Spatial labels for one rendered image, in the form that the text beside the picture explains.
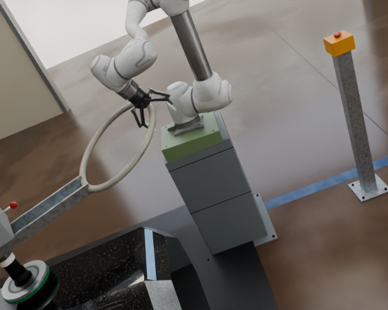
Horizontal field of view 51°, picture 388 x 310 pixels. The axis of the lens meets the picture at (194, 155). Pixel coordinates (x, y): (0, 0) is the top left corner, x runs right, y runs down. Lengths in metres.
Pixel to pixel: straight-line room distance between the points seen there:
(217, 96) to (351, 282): 1.24
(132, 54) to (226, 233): 1.48
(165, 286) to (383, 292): 1.18
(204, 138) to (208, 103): 0.19
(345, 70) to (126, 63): 1.27
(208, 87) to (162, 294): 1.10
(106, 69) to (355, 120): 1.50
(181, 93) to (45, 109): 4.72
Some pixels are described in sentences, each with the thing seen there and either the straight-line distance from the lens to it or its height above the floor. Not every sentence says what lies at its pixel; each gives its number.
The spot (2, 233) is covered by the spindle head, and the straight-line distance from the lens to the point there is 1.80.
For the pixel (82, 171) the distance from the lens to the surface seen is 1.99.
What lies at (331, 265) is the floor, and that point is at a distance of 2.55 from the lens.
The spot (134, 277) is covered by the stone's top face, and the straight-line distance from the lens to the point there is 1.73.
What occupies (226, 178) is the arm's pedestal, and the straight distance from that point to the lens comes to 2.45.
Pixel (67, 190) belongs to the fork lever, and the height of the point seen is 1.10.
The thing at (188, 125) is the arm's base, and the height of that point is 0.91.
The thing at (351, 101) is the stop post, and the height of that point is 0.70.
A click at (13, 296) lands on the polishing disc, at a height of 0.88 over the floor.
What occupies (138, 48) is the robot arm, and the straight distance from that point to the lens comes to 1.61.
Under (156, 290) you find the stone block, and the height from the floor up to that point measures 0.77.
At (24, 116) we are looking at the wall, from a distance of 7.00.
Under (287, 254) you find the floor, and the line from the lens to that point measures 2.65.
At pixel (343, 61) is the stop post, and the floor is 0.95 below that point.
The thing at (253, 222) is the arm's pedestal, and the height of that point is 0.16.
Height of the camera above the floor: 1.94
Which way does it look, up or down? 30 degrees down
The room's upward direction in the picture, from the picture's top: 25 degrees counter-clockwise
